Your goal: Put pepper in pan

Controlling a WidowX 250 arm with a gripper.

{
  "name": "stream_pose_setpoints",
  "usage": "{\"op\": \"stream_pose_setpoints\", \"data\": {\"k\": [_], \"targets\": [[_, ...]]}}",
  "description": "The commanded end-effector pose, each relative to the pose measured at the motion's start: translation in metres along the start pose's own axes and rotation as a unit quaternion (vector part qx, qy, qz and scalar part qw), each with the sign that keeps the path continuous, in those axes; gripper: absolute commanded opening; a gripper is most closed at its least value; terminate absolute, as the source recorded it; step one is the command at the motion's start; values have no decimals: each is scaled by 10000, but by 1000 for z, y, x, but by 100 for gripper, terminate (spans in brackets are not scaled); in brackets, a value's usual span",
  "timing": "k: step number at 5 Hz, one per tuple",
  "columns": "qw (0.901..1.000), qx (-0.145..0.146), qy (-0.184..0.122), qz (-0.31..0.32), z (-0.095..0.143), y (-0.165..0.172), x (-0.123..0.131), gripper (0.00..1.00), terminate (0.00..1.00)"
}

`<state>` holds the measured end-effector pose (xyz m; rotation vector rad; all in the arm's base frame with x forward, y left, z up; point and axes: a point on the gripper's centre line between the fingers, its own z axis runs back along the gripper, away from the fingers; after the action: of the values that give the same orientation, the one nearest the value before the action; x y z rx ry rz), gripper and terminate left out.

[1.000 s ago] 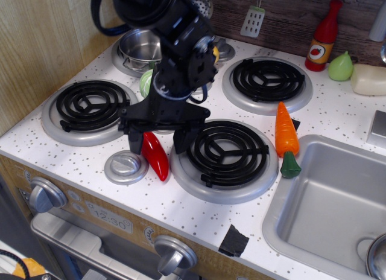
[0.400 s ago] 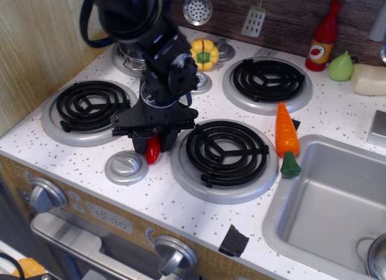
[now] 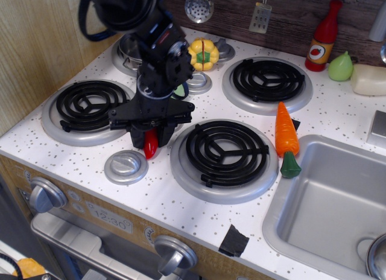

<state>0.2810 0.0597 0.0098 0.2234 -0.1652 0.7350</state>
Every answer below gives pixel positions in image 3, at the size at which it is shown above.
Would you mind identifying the red toy chili pepper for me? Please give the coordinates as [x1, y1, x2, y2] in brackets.
[143, 128, 158, 159]

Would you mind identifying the small steel pot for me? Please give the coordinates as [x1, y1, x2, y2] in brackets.
[118, 34, 142, 71]

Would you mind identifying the black cable bottom left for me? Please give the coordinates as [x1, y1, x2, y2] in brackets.
[0, 252, 24, 278]

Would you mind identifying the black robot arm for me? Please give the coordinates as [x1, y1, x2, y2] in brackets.
[78, 0, 195, 149]

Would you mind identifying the silver faucet pipe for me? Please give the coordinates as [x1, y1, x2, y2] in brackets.
[369, 3, 385, 42]

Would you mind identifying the green toy pear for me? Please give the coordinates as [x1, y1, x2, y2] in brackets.
[327, 51, 353, 81]

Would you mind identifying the silver oven door handle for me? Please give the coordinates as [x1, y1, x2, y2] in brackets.
[31, 213, 110, 275]

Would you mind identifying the back right stove burner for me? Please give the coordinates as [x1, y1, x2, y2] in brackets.
[222, 57, 313, 116]

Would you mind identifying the black tape piece by carrot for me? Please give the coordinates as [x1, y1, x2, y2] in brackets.
[292, 119, 300, 131]

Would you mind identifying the green toy cabbage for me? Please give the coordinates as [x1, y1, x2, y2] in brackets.
[171, 82, 189, 100]

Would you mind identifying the steel bowl in sink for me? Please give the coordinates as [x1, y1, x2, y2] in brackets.
[366, 234, 386, 279]

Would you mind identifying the right oven dial knob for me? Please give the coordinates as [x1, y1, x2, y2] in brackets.
[154, 235, 198, 276]

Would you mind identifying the silver stovetop knob back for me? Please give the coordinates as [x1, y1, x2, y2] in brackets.
[214, 38, 235, 62]

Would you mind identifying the hanging toy spatula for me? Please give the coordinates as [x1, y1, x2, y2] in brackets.
[248, 0, 272, 34]

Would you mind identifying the grey toy sink basin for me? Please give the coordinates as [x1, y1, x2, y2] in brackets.
[262, 135, 385, 279]

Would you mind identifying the yellow toy bell pepper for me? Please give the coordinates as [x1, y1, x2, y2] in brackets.
[188, 38, 220, 71]

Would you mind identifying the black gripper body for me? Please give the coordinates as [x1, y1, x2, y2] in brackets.
[108, 92, 195, 131]

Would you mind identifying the black tape piece front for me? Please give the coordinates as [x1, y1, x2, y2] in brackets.
[218, 224, 249, 258]

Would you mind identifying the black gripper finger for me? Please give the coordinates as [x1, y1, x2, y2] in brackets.
[157, 123, 177, 147]
[130, 127, 146, 149]

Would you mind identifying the front right stove burner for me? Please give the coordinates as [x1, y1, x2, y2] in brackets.
[170, 120, 279, 205]

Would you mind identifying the front left stove burner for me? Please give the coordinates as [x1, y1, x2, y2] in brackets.
[42, 80, 134, 147]

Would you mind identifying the silver stovetop knob front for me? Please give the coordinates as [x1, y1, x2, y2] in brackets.
[104, 150, 148, 185]

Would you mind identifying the white toy block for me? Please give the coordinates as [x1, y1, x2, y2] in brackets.
[350, 64, 385, 96]

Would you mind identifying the left oven dial knob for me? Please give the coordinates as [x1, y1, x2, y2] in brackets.
[30, 177, 68, 213]

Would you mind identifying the yellow object bottom left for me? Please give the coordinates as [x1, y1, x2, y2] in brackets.
[16, 258, 46, 279]

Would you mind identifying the oven dial knob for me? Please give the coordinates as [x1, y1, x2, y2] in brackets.
[30, 177, 68, 213]
[154, 235, 198, 276]

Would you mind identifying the orange toy carrot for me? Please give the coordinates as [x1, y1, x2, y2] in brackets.
[275, 101, 302, 179]

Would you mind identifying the hanging steel strainer ladle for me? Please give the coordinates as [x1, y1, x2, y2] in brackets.
[185, 0, 214, 24]

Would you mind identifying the red toy ketchup bottle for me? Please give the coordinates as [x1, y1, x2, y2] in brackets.
[305, 0, 343, 72]

